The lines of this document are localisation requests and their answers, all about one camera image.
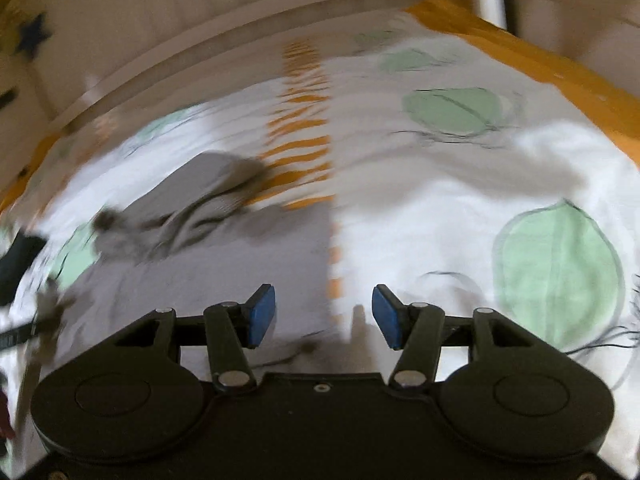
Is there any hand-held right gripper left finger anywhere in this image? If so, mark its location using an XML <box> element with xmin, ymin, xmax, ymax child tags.
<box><xmin>115</xmin><ymin>284</ymin><xmax>277</xmax><ymax>394</ymax></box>

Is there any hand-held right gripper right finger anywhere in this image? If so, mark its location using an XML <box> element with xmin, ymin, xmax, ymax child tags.
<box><xmin>372</xmin><ymin>284</ymin><xmax>535</xmax><ymax>392</ymax></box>

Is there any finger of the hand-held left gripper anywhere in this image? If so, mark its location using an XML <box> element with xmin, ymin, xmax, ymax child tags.
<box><xmin>0</xmin><ymin>326</ymin><xmax>38</xmax><ymax>352</ymax></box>

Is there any grey sweater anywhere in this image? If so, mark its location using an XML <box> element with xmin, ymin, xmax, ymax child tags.
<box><xmin>10</xmin><ymin>152</ymin><xmax>336</xmax><ymax>391</ymax></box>

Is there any black cloth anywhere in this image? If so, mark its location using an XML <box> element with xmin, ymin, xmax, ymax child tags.
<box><xmin>0</xmin><ymin>232</ymin><xmax>47</xmax><ymax>307</ymax></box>

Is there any white leaf print bed sheet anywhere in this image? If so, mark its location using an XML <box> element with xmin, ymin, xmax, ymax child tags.
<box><xmin>0</xmin><ymin>12</ymin><xmax>640</xmax><ymax>471</ymax></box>

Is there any orange mattress sheet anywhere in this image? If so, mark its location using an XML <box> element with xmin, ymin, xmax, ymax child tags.
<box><xmin>0</xmin><ymin>0</ymin><xmax>640</xmax><ymax>213</ymax></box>

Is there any dark blue star sticker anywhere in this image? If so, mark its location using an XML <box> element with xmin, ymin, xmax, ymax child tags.
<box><xmin>12</xmin><ymin>12</ymin><xmax>53</xmax><ymax>58</ymax></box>

